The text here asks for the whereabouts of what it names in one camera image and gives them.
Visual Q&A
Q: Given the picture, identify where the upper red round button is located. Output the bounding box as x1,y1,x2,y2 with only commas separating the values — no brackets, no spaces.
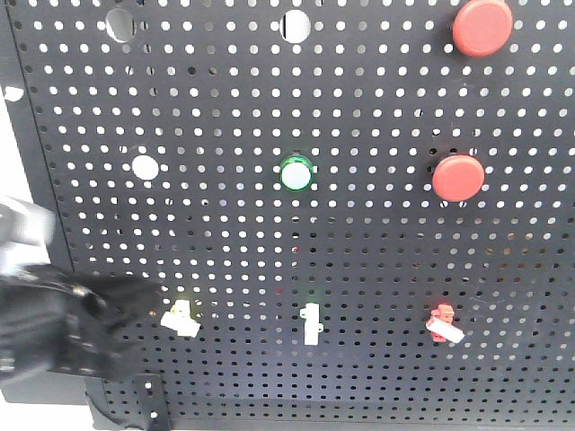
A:
452,0,513,57

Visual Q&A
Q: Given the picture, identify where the red round button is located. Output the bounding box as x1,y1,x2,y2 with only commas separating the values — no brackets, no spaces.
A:
452,0,513,57
432,154,485,202

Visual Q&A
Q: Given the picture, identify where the left black panel clamp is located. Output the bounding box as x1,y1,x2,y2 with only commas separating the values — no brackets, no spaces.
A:
134,374,172,431

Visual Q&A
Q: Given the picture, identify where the lower red round button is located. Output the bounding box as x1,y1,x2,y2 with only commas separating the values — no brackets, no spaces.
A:
432,154,485,202

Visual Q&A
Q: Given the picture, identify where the red toggle switch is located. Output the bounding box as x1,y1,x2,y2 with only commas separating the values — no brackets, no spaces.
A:
426,303,464,344

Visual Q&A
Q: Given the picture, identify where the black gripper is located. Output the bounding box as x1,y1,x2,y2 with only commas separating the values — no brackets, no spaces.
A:
1,264,161,383

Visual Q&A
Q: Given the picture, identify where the black perforated pegboard panel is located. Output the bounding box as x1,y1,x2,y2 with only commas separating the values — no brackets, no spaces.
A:
1,1,574,430

